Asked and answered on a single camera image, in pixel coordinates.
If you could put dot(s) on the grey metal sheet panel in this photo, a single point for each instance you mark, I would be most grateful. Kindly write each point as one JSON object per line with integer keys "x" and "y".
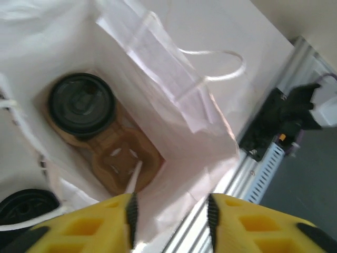
{"x": 310, "y": 179}

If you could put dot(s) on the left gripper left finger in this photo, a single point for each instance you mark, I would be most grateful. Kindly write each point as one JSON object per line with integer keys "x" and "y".
{"x": 79, "y": 232}

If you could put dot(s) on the stack of black lids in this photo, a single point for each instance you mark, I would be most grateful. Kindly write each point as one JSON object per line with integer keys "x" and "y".
{"x": 23, "y": 203}

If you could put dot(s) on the brown pulp cup carrier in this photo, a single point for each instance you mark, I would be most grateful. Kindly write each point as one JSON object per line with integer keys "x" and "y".
{"x": 118, "y": 155}

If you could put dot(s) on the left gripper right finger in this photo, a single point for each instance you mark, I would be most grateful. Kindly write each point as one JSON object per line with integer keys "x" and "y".
{"x": 263, "y": 232}

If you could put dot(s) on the black coffee cup lid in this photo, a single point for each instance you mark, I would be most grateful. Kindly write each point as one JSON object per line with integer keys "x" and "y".
{"x": 81, "y": 105}

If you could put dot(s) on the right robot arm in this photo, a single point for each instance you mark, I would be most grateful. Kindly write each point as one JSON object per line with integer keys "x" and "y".
{"x": 297, "y": 105}

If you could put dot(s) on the white straw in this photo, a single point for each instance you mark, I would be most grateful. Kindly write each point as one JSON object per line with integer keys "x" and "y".
{"x": 134, "y": 176}

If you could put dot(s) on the long aluminium base rail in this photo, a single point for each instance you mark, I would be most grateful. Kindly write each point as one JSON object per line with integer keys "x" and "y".
{"x": 226, "y": 195}

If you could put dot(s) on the red and white paper bag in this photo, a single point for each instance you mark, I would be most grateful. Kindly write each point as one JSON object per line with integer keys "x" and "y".
{"x": 163, "y": 92}

